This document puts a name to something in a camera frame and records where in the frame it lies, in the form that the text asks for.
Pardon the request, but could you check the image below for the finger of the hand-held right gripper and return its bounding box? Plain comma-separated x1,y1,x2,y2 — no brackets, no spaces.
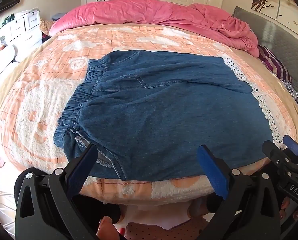
282,134,298,170
262,140,298,178

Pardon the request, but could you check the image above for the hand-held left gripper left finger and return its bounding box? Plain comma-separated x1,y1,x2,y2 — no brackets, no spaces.
14,143,99,240

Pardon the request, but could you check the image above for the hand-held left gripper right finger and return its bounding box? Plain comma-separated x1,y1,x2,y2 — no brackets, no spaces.
197,144,282,240

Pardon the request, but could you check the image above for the blue denim pants lace trim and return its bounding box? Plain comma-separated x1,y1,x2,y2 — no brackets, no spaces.
53,50,287,180

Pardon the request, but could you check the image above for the person's right hand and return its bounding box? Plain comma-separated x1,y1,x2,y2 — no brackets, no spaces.
279,196,298,222

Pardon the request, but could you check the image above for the person's left hand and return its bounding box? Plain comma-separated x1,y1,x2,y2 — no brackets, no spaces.
96,216,126,240

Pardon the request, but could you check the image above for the blue floral cloth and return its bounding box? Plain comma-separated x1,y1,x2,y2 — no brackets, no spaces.
282,80,298,107

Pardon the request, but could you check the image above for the orange checked fleece blanket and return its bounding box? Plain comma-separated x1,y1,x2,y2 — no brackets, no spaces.
0,22,298,205

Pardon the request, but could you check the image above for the pink dotted garment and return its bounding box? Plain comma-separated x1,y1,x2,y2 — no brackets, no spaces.
125,217,209,240

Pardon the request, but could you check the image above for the purple striped pillow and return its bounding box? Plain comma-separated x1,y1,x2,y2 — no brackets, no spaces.
258,45,293,83

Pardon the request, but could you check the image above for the grey padded headboard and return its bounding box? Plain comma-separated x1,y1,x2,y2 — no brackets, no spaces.
233,6,298,130

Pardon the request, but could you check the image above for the beige plush toy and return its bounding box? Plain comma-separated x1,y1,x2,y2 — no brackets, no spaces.
39,19,55,33

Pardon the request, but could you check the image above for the white chest of drawers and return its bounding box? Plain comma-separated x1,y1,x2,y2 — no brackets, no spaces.
4,9,43,48

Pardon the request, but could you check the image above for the pink duvet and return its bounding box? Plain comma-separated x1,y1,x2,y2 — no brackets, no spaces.
49,0,261,58

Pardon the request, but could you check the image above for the white wire rack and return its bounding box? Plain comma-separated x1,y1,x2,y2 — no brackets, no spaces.
0,186,15,222

